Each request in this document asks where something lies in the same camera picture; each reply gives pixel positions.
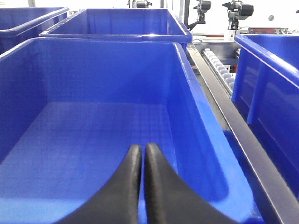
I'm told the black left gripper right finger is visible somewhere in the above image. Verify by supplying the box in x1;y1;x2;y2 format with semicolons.
144;143;236;224

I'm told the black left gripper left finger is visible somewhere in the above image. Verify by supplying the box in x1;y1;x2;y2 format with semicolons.
56;144;142;224

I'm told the blue target bin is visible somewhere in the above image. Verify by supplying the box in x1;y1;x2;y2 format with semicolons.
0;38;264;224

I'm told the white roller track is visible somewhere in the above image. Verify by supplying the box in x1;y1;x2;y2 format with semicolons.
201;48;235;96

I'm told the blue bin right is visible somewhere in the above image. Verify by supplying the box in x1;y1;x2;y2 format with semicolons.
232;35;299;196

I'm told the blue bin behind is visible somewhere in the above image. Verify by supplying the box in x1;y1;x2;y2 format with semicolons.
39;8;192;49

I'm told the blue bin far left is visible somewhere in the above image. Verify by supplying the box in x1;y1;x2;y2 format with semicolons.
0;7;69;53

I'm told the black camera left stand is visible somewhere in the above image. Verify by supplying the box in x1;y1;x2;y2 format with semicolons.
187;0;212;31

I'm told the black camera on stand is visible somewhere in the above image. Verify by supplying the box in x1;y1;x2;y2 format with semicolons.
222;0;254;30

